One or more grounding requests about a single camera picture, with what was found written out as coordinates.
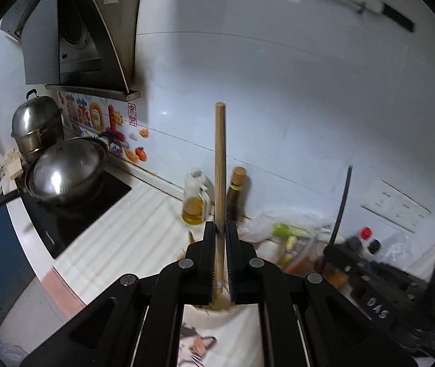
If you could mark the black cooktop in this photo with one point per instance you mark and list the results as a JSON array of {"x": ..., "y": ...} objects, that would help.
[{"x": 87, "y": 216}]

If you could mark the clear cooking oil bottle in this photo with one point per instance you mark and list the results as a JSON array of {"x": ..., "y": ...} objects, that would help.
[{"x": 194, "y": 198}]

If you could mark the black range hood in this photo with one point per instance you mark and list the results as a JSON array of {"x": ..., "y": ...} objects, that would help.
[{"x": 79, "y": 26}]

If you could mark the stainless steamer pot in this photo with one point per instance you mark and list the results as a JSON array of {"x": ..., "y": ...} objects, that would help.
[{"x": 36, "y": 122}]

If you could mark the green scallion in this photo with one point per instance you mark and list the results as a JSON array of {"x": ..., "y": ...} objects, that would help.
[{"x": 290, "y": 230}]

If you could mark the white wall socket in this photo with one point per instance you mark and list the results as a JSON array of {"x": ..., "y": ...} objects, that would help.
[
  {"x": 400, "y": 208},
  {"x": 378, "y": 197},
  {"x": 420, "y": 216}
]

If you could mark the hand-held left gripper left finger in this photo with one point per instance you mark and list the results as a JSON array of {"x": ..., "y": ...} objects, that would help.
[{"x": 207, "y": 260}]

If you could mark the light wooden chopstick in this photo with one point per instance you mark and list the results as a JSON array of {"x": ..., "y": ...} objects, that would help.
[{"x": 220, "y": 168}]

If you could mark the black chopstick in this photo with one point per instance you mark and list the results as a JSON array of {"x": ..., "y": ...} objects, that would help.
[{"x": 342, "y": 202}]

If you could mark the colourful wall stickers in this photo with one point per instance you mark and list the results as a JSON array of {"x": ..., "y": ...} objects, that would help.
[{"x": 99, "y": 116}]

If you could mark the crumpled clear plastic bag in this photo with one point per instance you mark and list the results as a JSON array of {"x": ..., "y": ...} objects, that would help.
[{"x": 404, "y": 252}]

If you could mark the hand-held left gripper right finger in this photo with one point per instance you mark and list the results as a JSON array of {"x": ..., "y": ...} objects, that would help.
[{"x": 236, "y": 263}]

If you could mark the soy sauce bottle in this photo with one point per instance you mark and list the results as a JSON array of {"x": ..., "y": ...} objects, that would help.
[{"x": 366, "y": 233}]

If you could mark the dark glass bottle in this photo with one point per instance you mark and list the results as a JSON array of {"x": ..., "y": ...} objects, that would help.
[{"x": 236, "y": 195}]

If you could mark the wok with steel lid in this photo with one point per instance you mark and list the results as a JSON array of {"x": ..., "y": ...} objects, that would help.
[{"x": 64, "y": 168}]

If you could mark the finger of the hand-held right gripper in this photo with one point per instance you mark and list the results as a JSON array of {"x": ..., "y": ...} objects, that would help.
[{"x": 339, "y": 258}]

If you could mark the yellow box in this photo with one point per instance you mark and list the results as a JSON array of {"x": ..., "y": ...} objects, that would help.
[{"x": 289, "y": 245}]

